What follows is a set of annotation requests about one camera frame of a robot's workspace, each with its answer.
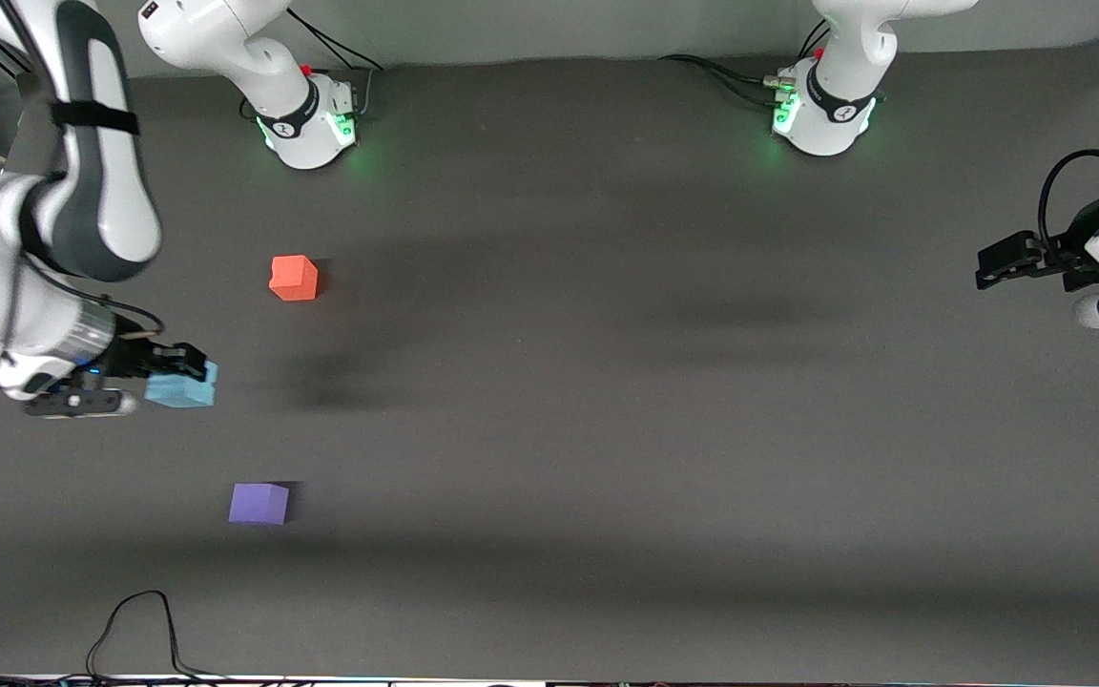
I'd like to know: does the orange foam block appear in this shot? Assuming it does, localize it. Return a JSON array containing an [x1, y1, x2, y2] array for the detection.
[[268, 255, 320, 302]]

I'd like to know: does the thin black looped cable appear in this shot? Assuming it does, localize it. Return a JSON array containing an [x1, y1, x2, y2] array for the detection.
[[0, 590, 231, 686]]

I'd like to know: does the purple foam block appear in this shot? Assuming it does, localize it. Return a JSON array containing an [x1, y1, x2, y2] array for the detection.
[[228, 482, 291, 526]]

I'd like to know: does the black arm base cable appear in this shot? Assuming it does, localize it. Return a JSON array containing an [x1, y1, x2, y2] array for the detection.
[[658, 53, 791, 108], [284, 8, 389, 117]]

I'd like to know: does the black right arm base cable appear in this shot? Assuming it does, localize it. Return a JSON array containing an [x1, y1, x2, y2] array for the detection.
[[284, 8, 389, 117]]

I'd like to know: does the dark grey table mat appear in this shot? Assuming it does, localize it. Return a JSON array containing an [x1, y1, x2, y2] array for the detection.
[[0, 33, 1099, 684]]

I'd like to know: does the black left arm base cable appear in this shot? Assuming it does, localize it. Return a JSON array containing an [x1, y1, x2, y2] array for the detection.
[[658, 53, 791, 108]]

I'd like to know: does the light blue foam block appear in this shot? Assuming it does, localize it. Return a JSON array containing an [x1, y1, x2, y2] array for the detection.
[[144, 360, 220, 410]]

